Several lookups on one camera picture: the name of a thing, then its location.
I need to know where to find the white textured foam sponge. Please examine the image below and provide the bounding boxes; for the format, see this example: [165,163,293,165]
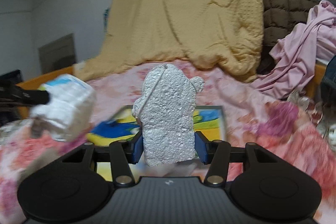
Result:
[132,64,205,166]

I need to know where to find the white tissue pack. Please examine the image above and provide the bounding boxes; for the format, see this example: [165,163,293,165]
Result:
[29,74,96,141]

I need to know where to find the yellow blue cartoon towel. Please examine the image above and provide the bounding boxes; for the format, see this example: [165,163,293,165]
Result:
[86,105,226,147]

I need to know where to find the grey shallow box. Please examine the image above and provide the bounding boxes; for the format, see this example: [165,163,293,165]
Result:
[90,105,228,183]

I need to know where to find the pink floral bedsheet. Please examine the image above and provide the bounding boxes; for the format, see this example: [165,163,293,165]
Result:
[1,60,335,223]

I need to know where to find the pink crumpled cloth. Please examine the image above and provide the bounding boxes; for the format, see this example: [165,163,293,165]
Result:
[251,0,335,99]

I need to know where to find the yellow quilted blanket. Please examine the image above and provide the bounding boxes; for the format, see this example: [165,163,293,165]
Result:
[75,0,264,83]

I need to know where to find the blue denim jeans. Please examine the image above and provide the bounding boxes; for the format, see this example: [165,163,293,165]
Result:
[320,56,336,105]

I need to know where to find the brown puffer jacket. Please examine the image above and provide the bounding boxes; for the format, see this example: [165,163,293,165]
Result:
[257,0,318,75]

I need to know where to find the dark wall panel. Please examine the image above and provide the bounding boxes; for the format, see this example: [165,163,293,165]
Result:
[38,34,77,74]

